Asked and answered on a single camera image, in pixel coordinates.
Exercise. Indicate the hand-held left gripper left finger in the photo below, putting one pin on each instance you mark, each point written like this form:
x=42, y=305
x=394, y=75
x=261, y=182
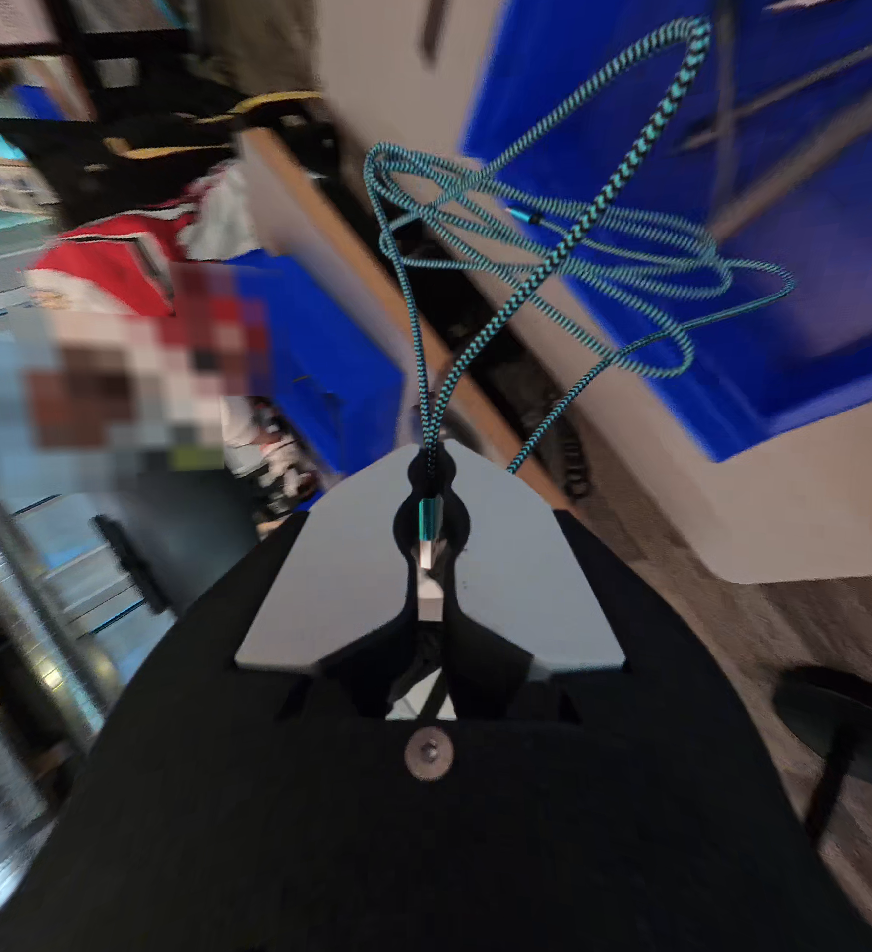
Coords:
x=332, y=580

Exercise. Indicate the black round stand base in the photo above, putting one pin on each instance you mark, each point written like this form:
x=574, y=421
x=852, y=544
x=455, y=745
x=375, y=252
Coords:
x=830, y=714

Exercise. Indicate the blue storage bin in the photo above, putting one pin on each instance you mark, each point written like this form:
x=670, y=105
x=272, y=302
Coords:
x=317, y=335
x=815, y=260

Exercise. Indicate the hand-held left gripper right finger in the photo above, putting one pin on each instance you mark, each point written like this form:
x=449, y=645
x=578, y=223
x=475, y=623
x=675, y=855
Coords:
x=533, y=580

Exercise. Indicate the wooden board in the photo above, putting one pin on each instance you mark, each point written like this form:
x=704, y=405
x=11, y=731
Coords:
x=309, y=208

